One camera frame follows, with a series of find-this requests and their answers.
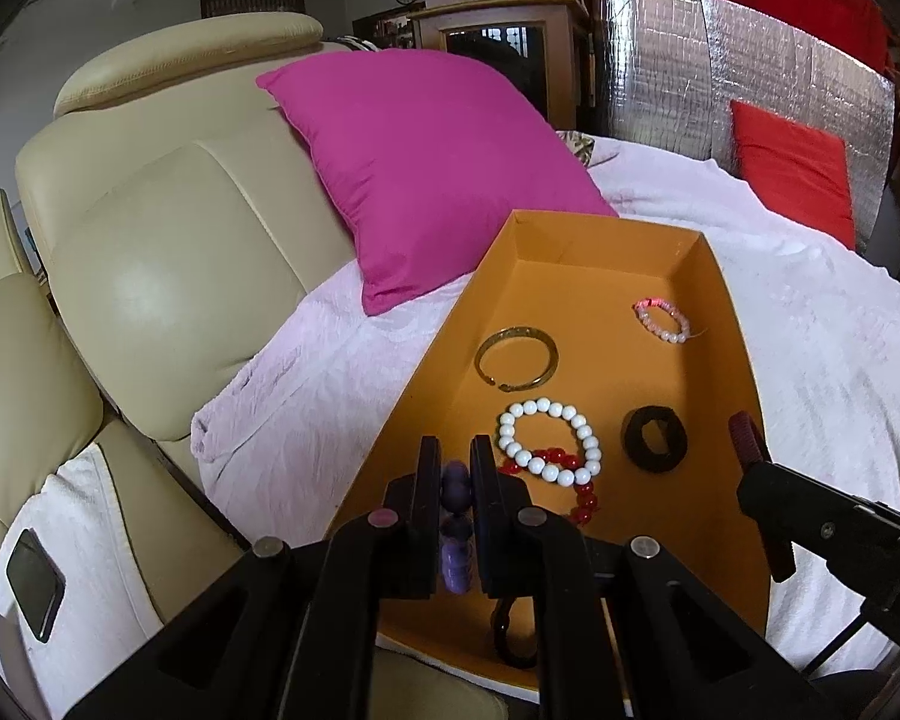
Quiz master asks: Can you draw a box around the silver foil insulation board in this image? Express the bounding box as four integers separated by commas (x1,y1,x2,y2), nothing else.
586,0,897,252

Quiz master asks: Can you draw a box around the cream leather recliner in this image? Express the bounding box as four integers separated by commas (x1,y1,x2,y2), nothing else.
0,187,106,616
15,11,511,720

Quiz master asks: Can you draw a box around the purple bead bracelet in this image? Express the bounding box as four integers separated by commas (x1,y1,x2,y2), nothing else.
438,459,478,595

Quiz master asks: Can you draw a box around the white blanket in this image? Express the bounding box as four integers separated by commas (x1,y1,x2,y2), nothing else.
190,136,900,683

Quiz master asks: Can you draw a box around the gold bangle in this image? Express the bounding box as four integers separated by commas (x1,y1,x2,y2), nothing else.
474,325,560,392

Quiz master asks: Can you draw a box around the red pillow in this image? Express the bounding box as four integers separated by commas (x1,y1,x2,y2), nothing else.
729,99,857,250

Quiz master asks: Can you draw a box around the orange cardboard box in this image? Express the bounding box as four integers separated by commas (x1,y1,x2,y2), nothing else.
322,208,772,717

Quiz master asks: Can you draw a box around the pink and white bead bracelet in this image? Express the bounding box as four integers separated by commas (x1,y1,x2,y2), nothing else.
633,298,692,346

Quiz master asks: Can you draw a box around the pink pillow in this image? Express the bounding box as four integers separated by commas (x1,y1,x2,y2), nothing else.
255,46,620,316

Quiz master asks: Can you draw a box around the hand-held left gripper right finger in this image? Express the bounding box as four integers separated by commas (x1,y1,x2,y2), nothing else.
469,435,818,720

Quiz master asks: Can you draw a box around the white towel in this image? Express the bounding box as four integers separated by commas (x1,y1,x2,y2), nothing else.
0,444,167,720

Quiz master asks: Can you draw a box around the patterned cloth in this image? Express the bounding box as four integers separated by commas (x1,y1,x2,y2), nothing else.
555,129,623,170

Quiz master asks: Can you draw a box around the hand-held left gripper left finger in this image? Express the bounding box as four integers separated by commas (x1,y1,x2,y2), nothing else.
67,435,443,720

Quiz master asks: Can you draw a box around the red bead bracelet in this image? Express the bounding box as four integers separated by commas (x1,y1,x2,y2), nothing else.
497,447,602,527

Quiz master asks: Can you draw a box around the black smartphone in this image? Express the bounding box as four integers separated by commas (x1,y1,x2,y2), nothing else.
5,529,67,644

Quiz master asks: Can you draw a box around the wooden cabinet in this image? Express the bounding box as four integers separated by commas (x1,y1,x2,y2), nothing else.
409,0,593,128

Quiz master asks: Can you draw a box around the black fabric scrunchie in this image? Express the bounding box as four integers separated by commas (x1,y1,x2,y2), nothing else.
619,405,691,476

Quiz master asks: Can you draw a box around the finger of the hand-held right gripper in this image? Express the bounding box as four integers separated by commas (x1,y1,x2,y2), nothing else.
736,461,871,542

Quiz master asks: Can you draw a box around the black cable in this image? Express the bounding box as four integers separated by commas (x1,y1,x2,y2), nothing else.
799,600,882,680

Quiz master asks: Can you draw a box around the black hair tie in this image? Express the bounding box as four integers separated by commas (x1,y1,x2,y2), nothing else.
489,594,541,670

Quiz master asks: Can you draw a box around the dark red scrunchie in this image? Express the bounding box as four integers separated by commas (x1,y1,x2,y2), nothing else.
727,411,797,584

